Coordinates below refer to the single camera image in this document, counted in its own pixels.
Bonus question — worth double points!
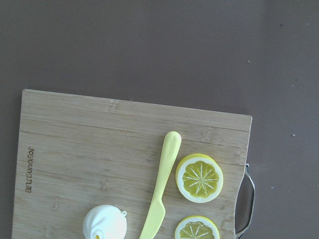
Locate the bamboo cutting board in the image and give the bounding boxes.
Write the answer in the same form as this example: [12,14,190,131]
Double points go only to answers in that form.
[12,89,252,239]

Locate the lower lemon slice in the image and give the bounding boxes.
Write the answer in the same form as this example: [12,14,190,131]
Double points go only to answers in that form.
[174,215,220,239]

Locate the upper lemon half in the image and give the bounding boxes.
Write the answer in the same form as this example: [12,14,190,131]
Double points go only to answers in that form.
[175,153,224,203]

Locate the yellow plastic knife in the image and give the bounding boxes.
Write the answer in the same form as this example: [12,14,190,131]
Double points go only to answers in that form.
[140,131,181,239]

